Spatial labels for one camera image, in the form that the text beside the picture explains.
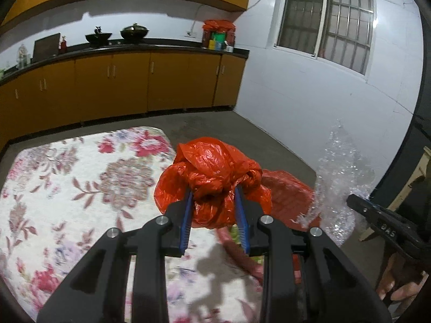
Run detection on person's right hand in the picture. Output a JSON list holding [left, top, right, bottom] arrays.
[[376, 253, 429, 307]]

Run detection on black lidded pot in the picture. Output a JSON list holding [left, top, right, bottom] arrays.
[[120, 23, 149, 44]]

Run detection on lower wooden kitchen cabinets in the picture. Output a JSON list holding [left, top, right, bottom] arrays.
[[1, 40, 249, 146]]

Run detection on barred window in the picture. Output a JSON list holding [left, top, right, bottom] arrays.
[[275, 0, 376, 75]]

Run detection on large red plastic bag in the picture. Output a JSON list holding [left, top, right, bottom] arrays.
[[154, 137, 273, 229]]

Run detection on red bag on counter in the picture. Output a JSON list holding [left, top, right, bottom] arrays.
[[201, 20, 236, 52]]

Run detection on floral table cloth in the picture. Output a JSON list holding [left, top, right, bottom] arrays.
[[1, 126, 261, 322]]

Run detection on black wok with handle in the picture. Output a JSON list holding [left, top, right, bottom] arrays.
[[85, 26, 112, 47]]

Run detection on red trash basket with liner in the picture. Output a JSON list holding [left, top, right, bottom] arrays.
[[215, 168, 325, 283]]

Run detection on dark cutting board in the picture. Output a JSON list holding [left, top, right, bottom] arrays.
[[32, 33, 61, 63]]

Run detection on clear bubble wrap sheet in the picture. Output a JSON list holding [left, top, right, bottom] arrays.
[[294, 124, 376, 247]]

